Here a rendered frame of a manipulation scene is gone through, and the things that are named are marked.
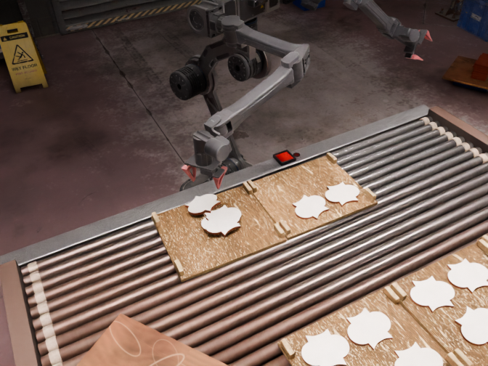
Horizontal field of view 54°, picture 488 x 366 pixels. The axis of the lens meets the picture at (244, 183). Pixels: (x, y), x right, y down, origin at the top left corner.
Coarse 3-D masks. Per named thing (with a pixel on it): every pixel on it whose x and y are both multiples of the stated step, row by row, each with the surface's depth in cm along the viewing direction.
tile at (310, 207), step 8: (304, 200) 189; (312, 200) 189; (320, 200) 189; (296, 208) 186; (304, 208) 186; (312, 208) 186; (320, 208) 185; (328, 208) 185; (304, 216) 182; (312, 216) 183
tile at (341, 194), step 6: (336, 186) 195; (342, 186) 195; (348, 186) 195; (354, 186) 195; (330, 192) 192; (336, 192) 192; (342, 192) 192; (348, 192) 192; (354, 192) 192; (330, 198) 190; (336, 198) 189; (342, 198) 189; (348, 198) 189; (354, 198) 189; (342, 204) 187
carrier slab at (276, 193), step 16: (320, 160) 210; (272, 176) 203; (288, 176) 203; (304, 176) 202; (320, 176) 202; (336, 176) 202; (256, 192) 196; (272, 192) 195; (288, 192) 195; (304, 192) 195; (320, 192) 194; (272, 208) 188; (288, 208) 188; (336, 208) 187; (352, 208) 186; (288, 224) 181; (304, 224) 181; (320, 224) 180
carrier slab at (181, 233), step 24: (240, 192) 196; (168, 216) 187; (192, 216) 186; (264, 216) 185; (168, 240) 177; (192, 240) 176; (216, 240) 176; (240, 240) 176; (264, 240) 175; (192, 264) 168; (216, 264) 167
